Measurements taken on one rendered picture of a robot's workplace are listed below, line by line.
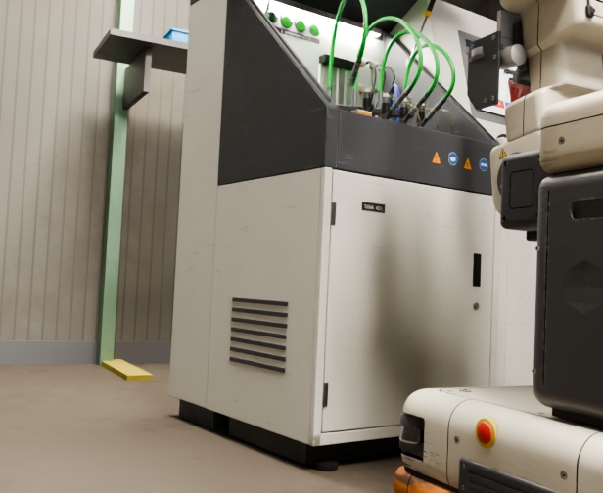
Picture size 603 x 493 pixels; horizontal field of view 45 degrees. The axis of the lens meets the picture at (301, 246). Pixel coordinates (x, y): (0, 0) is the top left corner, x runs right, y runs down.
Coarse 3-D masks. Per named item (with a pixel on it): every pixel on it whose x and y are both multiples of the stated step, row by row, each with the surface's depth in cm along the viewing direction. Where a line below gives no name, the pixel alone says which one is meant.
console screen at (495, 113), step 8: (464, 32) 268; (464, 40) 266; (472, 40) 269; (464, 48) 265; (464, 56) 264; (464, 64) 262; (504, 80) 275; (504, 88) 273; (504, 96) 272; (472, 104) 259; (504, 104) 271; (472, 112) 258; (480, 112) 260; (488, 112) 263; (496, 112) 266; (504, 112) 269; (488, 120) 262; (496, 120) 265; (504, 120) 268
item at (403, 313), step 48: (336, 192) 189; (384, 192) 199; (432, 192) 210; (336, 240) 189; (384, 240) 199; (432, 240) 209; (480, 240) 221; (336, 288) 189; (384, 288) 198; (432, 288) 209; (480, 288) 221; (336, 336) 188; (384, 336) 198; (432, 336) 209; (480, 336) 221; (336, 384) 188; (384, 384) 198; (432, 384) 208; (480, 384) 220
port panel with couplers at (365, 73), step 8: (368, 56) 267; (376, 56) 269; (368, 64) 267; (360, 72) 265; (368, 72) 267; (376, 72) 269; (360, 80) 265; (368, 80) 267; (376, 80) 269; (360, 88) 265; (360, 96) 265; (376, 96) 269; (360, 104) 265
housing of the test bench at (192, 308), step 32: (192, 0) 259; (224, 0) 239; (192, 32) 257; (224, 32) 237; (192, 64) 256; (192, 96) 254; (192, 128) 252; (192, 160) 250; (192, 192) 249; (192, 224) 247; (192, 256) 245; (192, 288) 244; (192, 320) 242; (192, 352) 241; (192, 384) 239; (192, 416) 244; (224, 416) 235
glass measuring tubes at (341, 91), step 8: (320, 56) 253; (328, 56) 252; (320, 64) 253; (328, 64) 252; (336, 64) 254; (344, 64) 256; (352, 64) 258; (320, 72) 253; (328, 72) 252; (336, 72) 254; (344, 72) 257; (320, 80) 253; (336, 80) 254; (344, 80) 257; (336, 88) 255; (344, 88) 257; (336, 96) 257; (344, 96) 259; (336, 104) 257; (344, 104) 259
